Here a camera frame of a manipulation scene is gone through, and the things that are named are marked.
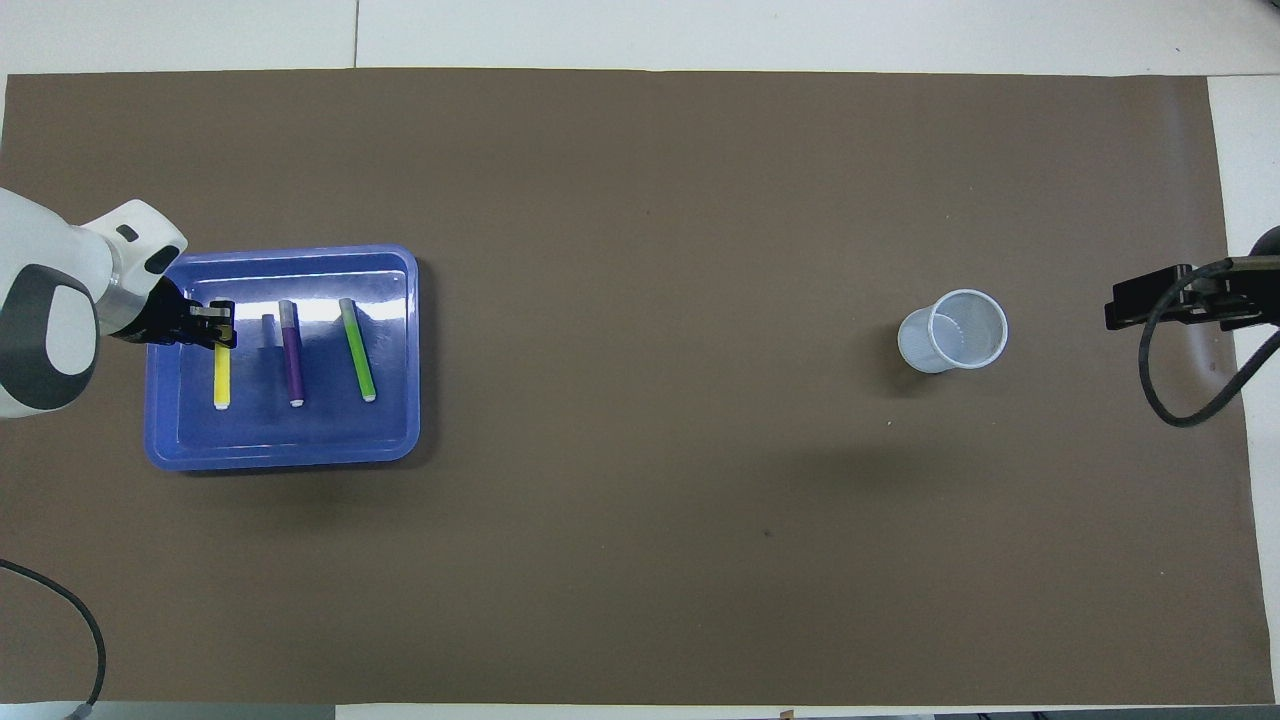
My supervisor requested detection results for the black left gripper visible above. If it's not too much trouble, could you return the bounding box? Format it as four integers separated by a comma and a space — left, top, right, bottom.
125, 280, 238, 349

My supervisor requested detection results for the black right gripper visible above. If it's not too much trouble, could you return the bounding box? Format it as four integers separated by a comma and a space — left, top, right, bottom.
1105, 225, 1280, 331

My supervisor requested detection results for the purple pen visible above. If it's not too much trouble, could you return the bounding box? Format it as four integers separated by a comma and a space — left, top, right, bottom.
279, 299, 306, 408

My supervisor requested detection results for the green pen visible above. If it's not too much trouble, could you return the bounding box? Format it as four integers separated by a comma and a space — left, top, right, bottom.
338, 297, 378, 403

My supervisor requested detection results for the blue plastic tray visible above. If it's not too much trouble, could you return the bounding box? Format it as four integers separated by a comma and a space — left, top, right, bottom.
143, 243, 421, 473

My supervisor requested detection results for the translucent plastic cup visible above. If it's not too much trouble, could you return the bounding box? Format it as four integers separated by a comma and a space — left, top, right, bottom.
897, 288, 1009, 374

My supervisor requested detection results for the brown table mat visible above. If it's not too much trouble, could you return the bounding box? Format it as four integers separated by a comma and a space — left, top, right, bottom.
0, 68, 1261, 706

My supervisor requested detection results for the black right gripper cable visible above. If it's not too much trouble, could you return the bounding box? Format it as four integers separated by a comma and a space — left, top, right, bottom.
1140, 258, 1280, 428

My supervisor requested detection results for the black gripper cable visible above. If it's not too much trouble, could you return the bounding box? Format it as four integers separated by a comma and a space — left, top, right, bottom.
1140, 258, 1280, 428
0, 560, 107, 720

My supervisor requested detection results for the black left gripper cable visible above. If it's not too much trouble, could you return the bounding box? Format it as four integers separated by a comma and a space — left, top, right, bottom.
0, 560, 107, 720

